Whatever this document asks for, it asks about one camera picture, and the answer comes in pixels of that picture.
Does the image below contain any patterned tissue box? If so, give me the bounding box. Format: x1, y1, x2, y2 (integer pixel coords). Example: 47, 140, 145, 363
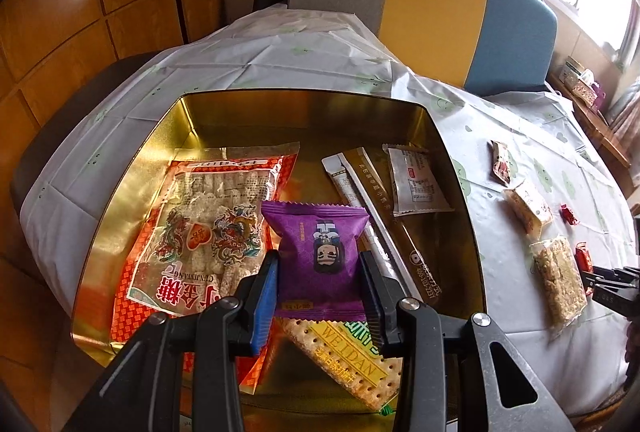
570, 75, 599, 109

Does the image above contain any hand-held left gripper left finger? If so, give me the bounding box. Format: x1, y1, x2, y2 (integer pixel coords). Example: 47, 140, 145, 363
60, 251, 279, 432

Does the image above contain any purple snack packet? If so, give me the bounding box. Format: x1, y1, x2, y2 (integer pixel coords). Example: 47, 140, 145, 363
260, 199, 371, 322

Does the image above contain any white foil snack packet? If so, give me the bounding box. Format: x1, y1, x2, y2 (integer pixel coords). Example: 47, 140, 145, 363
382, 143, 456, 218

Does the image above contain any pale hanging curtain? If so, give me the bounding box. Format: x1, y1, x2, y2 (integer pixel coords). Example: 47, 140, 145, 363
605, 80, 640, 155

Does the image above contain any clear sesame bar packet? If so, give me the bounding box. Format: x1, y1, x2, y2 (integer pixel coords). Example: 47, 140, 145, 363
529, 236, 589, 329

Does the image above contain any yellow green cracker packet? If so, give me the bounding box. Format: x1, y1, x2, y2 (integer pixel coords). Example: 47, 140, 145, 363
280, 317, 403, 413

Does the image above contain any wooden side table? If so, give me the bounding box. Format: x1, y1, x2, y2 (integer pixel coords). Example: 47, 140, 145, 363
547, 72, 632, 169

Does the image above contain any small rice cake packet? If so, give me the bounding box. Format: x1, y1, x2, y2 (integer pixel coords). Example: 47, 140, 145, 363
503, 179, 555, 234

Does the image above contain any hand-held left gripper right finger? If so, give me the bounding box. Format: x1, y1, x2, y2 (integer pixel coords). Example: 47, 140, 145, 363
359, 251, 576, 432

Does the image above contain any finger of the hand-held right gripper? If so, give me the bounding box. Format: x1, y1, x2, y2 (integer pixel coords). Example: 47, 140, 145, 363
581, 272, 608, 299
593, 265, 640, 284

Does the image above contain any large red rice candy bag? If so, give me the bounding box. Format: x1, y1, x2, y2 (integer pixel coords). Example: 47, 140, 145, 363
111, 141, 301, 395

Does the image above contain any wooden wardrobe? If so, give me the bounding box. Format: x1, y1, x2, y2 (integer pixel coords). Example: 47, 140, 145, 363
0, 0, 226, 432

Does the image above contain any small red brown packet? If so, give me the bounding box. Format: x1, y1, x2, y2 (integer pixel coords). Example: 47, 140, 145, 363
490, 140, 519, 186

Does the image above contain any grey yellow blue upholstered backrest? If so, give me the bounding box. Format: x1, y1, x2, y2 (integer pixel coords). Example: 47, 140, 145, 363
287, 0, 558, 94

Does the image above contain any long brown stick packet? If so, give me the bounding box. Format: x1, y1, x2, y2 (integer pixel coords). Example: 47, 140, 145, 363
321, 147, 443, 313

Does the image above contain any gold metal tin box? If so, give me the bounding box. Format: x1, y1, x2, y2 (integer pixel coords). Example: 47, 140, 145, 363
70, 93, 490, 415

